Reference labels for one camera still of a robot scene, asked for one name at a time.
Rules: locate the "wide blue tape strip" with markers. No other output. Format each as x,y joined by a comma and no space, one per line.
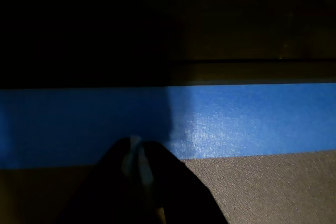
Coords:
236,108

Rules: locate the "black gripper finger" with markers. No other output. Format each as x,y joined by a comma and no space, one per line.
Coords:
105,182
178,187

